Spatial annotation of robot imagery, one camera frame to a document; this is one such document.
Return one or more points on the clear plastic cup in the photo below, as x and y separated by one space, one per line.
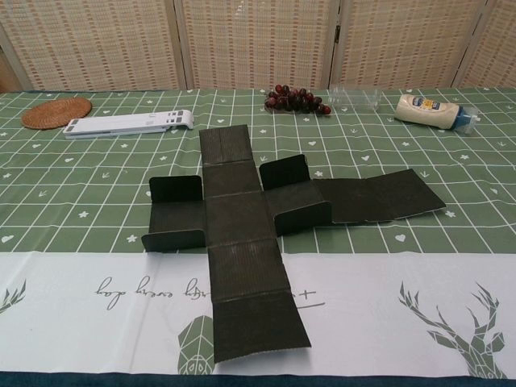
354 98

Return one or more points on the round woven rattan coaster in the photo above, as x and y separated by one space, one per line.
56 114

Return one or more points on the cream mayonnaise squeeze bottle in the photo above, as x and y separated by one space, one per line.
423 111

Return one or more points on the black foldable cardboard box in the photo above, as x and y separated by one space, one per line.
234 209

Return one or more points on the woven bamboo folding screen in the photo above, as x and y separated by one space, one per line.
258 40

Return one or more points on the dark red grape bunch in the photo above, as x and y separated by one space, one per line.
290 101

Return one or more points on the green checked tablecloth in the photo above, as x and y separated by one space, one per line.
363 161

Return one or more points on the white folding laptop stand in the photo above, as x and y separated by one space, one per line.
121 123

